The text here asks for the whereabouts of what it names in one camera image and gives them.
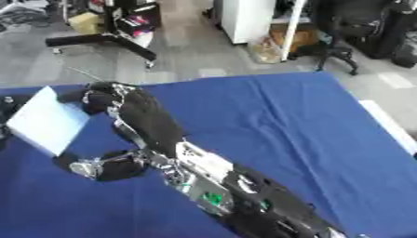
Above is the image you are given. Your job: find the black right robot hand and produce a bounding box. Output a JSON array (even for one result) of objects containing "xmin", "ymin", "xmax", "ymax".
[{"xmin": 52, "ymin": 81, "xmax": 188, "ymax": 182}]

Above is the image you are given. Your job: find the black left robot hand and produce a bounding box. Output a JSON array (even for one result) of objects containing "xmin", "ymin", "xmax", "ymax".
[{"xmin": 0, "ymin": 95, "xmax": 20, "ymax": 149}]

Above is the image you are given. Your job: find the pale blue block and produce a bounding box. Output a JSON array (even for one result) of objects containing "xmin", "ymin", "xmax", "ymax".
[{"xmin": 5, "ymin": 86, "xmax": 91, "ymax": 158}]

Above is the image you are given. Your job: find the yellow box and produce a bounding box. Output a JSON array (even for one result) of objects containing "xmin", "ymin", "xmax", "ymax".
[{"xmin": 66, "ymin": 11, "xmax": 103, "ymax": 35}]

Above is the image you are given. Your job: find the tan cardboard box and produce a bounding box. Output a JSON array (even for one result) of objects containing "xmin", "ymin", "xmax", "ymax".
[{"xmin": 268, "ymin": 23, "xmax": 321, "ymax": 54}]

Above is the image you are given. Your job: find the black wheeled stand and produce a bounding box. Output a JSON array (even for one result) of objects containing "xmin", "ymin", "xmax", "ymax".
[{"xmin": 44, "ymin": 0, "xmax": 160, "ymax": 70}]

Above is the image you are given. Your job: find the clear plastic bag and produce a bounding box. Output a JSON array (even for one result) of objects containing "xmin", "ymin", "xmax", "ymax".
[{"xmin": 249, "ymin": 35, "xmax": 286, "ymax": 65}]

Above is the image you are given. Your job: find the white cabinet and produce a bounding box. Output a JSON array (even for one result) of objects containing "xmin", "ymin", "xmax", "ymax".
[{"xmin": 211, "ymin": 0, "xmax": 280, "ymax": 46}]

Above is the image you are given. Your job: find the black office chair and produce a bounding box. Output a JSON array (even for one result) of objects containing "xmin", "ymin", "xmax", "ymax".
[{"xmin": 309, "ymin": 0, "xmax": 395, "ymax": 76}]

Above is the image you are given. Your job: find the black bag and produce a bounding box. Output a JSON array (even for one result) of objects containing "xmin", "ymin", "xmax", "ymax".
[{"xmin": 372, "ymin": 2, "xmax": 417, "ymax": 69}]

